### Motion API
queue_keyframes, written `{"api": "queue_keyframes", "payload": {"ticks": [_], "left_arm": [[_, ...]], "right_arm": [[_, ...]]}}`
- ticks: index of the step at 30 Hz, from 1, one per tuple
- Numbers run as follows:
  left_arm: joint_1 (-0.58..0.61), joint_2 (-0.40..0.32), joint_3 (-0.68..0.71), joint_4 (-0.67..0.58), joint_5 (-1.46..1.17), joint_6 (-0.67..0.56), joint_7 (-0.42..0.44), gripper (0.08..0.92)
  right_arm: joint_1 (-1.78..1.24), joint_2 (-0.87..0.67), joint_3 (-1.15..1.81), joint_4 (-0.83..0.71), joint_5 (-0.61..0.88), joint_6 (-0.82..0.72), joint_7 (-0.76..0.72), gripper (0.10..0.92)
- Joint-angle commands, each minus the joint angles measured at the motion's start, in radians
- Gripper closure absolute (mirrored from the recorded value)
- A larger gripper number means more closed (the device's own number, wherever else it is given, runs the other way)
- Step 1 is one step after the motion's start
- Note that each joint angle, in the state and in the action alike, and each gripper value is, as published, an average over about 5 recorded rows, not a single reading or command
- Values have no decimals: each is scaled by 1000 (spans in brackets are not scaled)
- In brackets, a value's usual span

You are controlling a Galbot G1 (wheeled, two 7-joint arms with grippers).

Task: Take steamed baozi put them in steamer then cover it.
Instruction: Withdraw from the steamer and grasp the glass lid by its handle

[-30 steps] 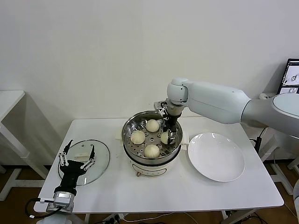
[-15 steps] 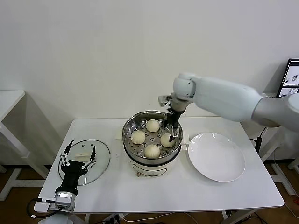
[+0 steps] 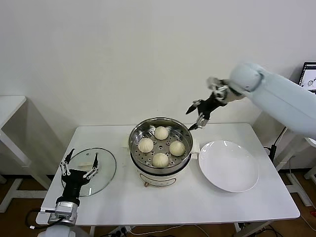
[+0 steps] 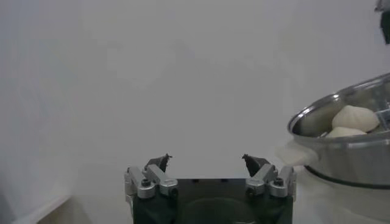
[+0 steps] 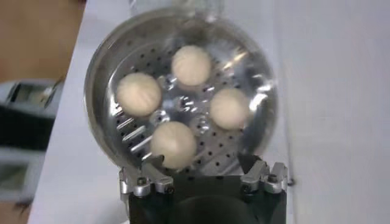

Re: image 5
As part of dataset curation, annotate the steel perforated steamer basket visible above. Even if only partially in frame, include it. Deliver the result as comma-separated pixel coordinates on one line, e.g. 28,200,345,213
83,7,280,177

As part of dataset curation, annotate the grey black robot torso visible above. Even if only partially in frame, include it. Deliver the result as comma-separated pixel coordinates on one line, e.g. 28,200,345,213
0,79,66,211

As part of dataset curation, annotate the white steamed baozi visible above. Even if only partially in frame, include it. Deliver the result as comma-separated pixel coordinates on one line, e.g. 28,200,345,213
149,121,198,170
116,72,162,118
209,88,251,131
170,44,213,88

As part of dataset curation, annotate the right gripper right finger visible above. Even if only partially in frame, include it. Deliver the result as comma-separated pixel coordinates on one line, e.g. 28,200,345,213
237,153,289,195

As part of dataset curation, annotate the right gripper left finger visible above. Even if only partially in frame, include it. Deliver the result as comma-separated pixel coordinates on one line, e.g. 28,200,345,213
119,155,175,197

